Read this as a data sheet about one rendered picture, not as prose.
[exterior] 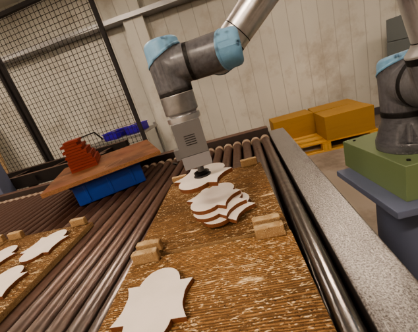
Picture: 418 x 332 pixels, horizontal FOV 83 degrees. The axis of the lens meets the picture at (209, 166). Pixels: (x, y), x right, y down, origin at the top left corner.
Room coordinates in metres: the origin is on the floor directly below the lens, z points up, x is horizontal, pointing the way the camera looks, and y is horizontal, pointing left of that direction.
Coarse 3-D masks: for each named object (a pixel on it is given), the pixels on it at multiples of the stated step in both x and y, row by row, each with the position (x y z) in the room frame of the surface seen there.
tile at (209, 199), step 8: (224, 184) 0.61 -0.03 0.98; (232, 184) 0.59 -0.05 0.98; (200, 192) 0.61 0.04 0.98; (208, 192) 0.59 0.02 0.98; (216, 192) 0.58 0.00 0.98; (224, 192) 0.56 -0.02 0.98; (232, 192) 0.55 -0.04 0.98; (240, 192) 0.55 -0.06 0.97; (192, 200) 0.57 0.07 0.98; (200, 200) 0.56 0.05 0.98; (208, 200) 0.54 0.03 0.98; (216, 200) 0.53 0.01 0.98; (224, 200) 0.52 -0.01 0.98; (192, 208) 0.53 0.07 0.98; (200, 208) 0.52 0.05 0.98; (208, 208) 0.50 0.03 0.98; (216, 208) 0.51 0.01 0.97; (224, 208) 0.50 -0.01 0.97
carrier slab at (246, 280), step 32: (192, 256) 0.41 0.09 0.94; (224, 256) 0.38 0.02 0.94; (256, 256) 0.36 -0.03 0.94; (288, 256) 0.33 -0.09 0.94; (128, 288) 0.38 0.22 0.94; (192, 288) 0.33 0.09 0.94; (224, 288) 0.31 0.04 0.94; (256, 288) 0.29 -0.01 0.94; (288, 288) 0.27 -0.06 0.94; (192, 320) 0.27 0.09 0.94; (224, 320) 0.25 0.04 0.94; (256, 320) 0.24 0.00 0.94; (288, 320) 0.23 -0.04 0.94; (320, 320) 0.21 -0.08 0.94
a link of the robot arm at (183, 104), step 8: (176, 96) 0.51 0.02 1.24; (184, 96) 0.51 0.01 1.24; (192, 96) 0.52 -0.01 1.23; (168, 104) 0.51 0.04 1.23; (176, 104) 0.51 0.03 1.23; (184, 104) 0.51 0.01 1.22; (192, 104) 0.52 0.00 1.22; (168, 112) 0.52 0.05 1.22; (176, 112) 0.51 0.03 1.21; (184, 112) 0.51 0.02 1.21; (192, 112) 0.52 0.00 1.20
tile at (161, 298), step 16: (160, 272) 0.38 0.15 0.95; (176, 272) 0.37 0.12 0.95; (144, 288) 0.35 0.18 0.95; (160, 288) 0.34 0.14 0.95; (176, 288) 0.33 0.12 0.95; (128, 304) 0.32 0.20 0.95; (144, 304) 0.31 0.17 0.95; (160, 304) 0.30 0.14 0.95; (176, 304) 0.29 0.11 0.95; (128, 320) 0.29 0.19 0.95; (144, 320) 0.28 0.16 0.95; (160, 320) 0.28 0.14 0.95; (176, 320) 0.27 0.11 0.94
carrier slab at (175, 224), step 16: (224, 176) 0.78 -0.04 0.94; (240, 176) 0.74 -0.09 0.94; (256, 176) 0.70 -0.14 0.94; (176, 192) 0.77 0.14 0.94; (256, 192) 0.59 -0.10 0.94; (272, 192) 0.57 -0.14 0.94; (160, 208) 0.68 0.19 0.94; (176, 208) 0.65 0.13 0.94; (256, 208) 0.51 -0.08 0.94; (272, 208) 0.49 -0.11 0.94; (160, 224) 0.58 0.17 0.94; (176, 224) 0.56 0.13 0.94; (192, 224) 0.53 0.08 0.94; (240, 224) 0.47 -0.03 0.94; (144, 240) 0.53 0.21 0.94; (176, 240) 0.48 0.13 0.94; (192, 240) 0.46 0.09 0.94; (208, 240) 0.45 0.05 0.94; (224, 240) 0.43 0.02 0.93
